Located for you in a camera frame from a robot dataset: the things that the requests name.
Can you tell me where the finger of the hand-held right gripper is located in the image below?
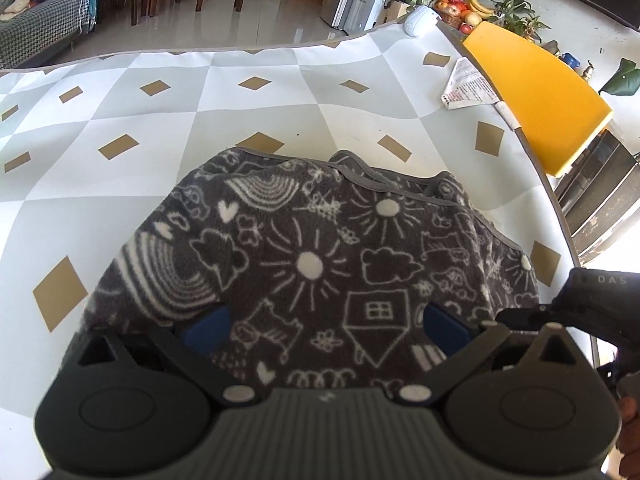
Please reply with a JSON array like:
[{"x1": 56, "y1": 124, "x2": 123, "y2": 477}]
[{"x1": 495, "y1": 304, "x2": 556, "y2": 332}]

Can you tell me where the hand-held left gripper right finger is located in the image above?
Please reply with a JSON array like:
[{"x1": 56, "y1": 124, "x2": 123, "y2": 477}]
[{"x1": 392, "y1": 304, "x2": 583, "y2": 407}]

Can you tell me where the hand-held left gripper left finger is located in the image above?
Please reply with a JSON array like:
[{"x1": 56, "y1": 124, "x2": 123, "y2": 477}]
[{"x1": 75, "y1": 307, "x2": 257, "y2": 407}]

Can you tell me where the grey doodle print fleece jacket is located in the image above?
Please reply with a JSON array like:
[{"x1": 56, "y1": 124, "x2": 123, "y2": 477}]
[{"x1": 82, "y1": 147, "x2": 542, "y2": 397}]

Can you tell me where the person's right hand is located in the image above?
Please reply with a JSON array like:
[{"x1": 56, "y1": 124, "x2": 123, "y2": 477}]
[{"x1": 616, "y1": 396, "x2": 640, "y2": 477}]

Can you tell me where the black shelf unit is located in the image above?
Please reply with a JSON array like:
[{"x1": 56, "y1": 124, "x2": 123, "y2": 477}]
[{"x1": 552, "y1": 130, "x2": 640, "y2": 269}]

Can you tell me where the yellow plastic chair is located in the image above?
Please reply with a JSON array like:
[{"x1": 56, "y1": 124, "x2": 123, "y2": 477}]
[{"x1": 462, "y1": 21, "x2": 614, "y2": 179}]

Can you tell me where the printed paper leaflet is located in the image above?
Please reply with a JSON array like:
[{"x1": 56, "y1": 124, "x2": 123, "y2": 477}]
[{"x1": 440, "y1": 57, "x2": 499, "y2": 112}]

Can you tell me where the white grey checkered mat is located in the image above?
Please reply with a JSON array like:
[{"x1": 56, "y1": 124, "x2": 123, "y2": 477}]
[{"x1": 0, "y1": 19, "x2": 603, "y2": 480}]

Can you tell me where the white plastic device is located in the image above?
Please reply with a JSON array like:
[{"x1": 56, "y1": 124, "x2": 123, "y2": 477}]
[{"x1": 404, "y1": 6, "x2": 441, "y2": 39}]

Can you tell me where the fruit basket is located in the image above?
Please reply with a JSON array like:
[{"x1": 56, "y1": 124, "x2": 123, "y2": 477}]
[{"x1": 434, "y1": 0, "x2": 497, "y2": 32}]

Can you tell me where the cardboard box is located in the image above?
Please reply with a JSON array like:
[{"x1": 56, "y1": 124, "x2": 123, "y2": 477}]
[{"x1": 382, "y1": 0, "x2": 412, "y2": 27}]

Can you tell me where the houndstooth sofa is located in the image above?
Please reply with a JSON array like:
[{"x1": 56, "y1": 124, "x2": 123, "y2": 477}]
[{"x1": 0, "y1": 0, "x2": 92, "y2": 69}]

